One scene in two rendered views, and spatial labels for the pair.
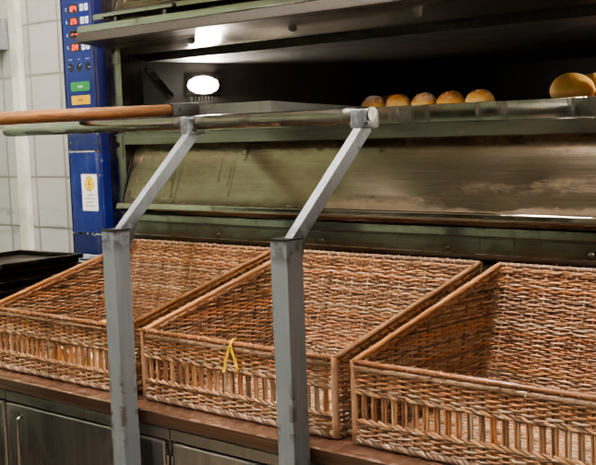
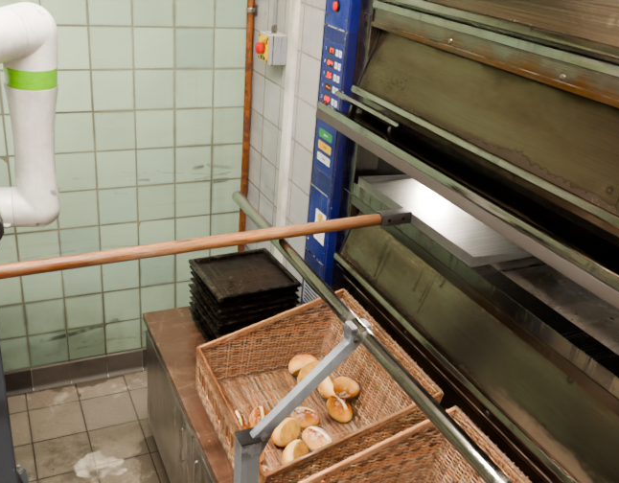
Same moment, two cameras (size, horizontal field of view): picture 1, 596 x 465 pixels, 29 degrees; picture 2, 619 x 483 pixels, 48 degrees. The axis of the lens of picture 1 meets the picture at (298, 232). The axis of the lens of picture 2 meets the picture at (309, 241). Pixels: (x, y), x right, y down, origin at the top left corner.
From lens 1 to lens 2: 1.53 m
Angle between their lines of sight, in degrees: 27
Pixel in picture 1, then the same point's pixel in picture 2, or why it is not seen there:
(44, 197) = (294, 201)
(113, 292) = not seen: outside the picture
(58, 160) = (306, 180)
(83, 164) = (318, 201)
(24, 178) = (283, 178)
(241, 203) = (425, 329)
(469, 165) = not seen: outside the picture
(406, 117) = (604, 381)
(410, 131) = (604, 398)
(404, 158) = (590, 409)
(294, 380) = not seen: outside the picture
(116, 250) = (243, 460)
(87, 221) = (314, 247)
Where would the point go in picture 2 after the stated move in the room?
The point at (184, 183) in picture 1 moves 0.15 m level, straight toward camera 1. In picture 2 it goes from (387, 270) to (377, 294)
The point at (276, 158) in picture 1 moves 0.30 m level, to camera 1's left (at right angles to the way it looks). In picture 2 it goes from (467, 307) to (349, 277)
